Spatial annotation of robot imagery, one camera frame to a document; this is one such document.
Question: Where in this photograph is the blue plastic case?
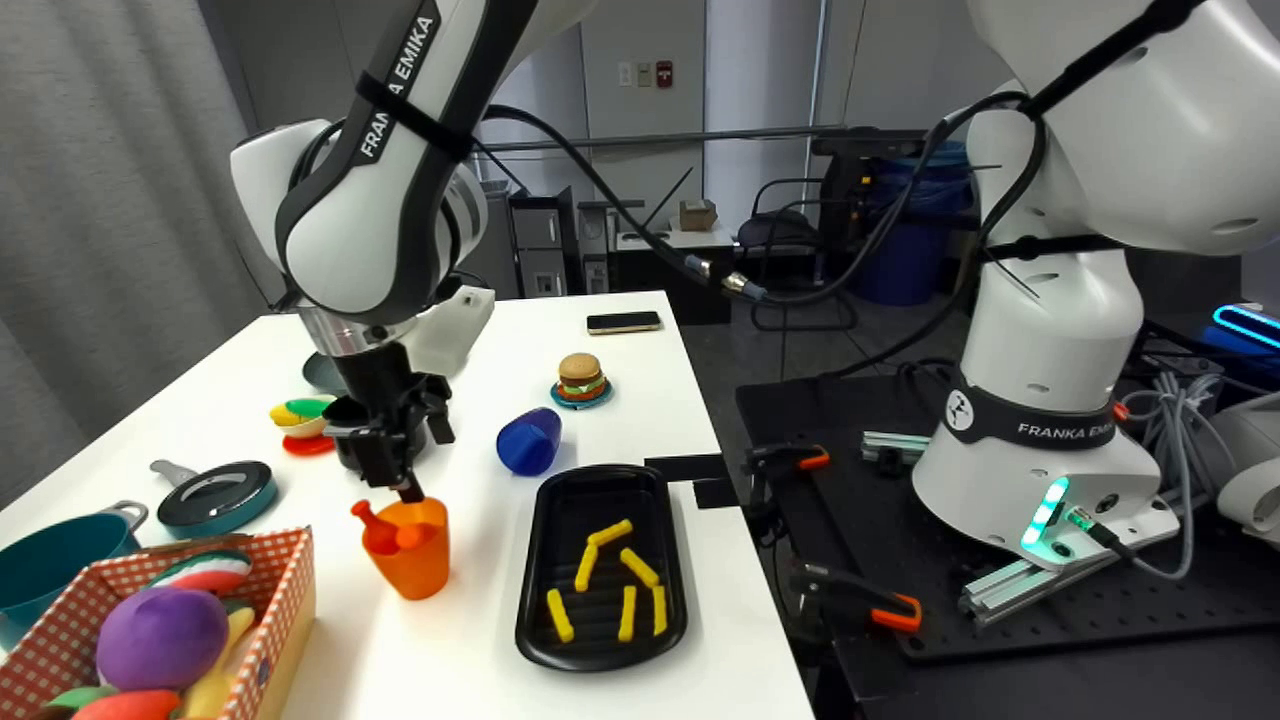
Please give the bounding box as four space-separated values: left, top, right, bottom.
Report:
1206 298 1280 392

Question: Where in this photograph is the black office chair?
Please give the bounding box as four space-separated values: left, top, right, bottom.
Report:
735 176 865 334

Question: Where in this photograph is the grey curtain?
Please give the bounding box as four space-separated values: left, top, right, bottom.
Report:
0 0 316 513

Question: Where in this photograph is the orange-red plush toy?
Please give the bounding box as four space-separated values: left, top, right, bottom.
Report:
71 684 186 720

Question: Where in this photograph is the black smartphone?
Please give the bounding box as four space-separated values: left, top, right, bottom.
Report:
585 308 670 334

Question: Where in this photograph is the orange plastic cup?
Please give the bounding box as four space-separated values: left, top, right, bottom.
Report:
360 490 456 605

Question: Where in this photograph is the red checkered cardboard box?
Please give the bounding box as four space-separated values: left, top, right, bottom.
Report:
0 524 319 720

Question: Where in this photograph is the dark grey drawer cabinet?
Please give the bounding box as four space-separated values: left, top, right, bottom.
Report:
513 187 587 298

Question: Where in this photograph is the short aluminium profile rail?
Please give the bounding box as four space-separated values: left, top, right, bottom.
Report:
856 424 938 472

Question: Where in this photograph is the black toy pot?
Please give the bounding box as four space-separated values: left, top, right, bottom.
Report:
319 392 434 485

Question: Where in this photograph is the white grey device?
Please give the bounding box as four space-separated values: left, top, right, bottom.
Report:
1206 392 1280 550

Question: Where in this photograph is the toy burger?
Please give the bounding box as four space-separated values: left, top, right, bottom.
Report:
555 348 612 404

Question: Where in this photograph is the teal toy frying pan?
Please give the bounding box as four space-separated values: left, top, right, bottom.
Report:
149 457 286 544

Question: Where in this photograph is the teal toy pot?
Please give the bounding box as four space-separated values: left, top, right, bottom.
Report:
0 497 151 650

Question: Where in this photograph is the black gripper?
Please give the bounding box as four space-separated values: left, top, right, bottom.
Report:
323 334 462 513

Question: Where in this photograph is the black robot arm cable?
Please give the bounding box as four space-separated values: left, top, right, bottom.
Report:
477 0 1206 308

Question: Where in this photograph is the red and white plush toy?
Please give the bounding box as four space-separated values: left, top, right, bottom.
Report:
155 557 256 609

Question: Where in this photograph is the yellow plush toy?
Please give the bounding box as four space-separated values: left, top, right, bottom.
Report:
178 605 262 720

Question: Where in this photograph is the green plush toy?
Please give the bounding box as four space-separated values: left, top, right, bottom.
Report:
43 678 114 714

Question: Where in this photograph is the blue plastic barrel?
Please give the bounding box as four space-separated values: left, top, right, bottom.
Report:
851 140 977 308

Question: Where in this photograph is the black plastic tray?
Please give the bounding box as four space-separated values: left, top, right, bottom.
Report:
513 460 695 675

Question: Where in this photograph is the grey cable bundle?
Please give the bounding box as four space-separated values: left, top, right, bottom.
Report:
1115 371 1223 589

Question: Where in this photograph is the black machine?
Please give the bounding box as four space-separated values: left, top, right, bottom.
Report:
813 127 938 293

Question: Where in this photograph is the black perforated breadboard base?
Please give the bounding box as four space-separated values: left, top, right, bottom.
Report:
734 371 1280 667

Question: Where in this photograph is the black clamp with orange handle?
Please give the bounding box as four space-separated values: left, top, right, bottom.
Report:
744 438 837 487
797 559 929 640

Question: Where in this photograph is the black low cabinet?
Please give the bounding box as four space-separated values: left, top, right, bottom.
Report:
606 226 742 329

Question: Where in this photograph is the long aluminium profile rail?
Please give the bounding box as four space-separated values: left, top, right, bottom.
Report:
958 503 1186 628

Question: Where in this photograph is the small teal saucer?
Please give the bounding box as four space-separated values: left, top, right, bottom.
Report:
547 374 618 413

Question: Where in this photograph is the purple plush ball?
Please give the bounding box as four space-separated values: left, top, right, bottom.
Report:
94 583 234 694

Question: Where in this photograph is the large grey-green plate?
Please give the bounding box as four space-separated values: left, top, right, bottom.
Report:
299 348 353 400

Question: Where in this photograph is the blue plastic cup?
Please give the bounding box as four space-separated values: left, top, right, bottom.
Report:
494 404 569 480

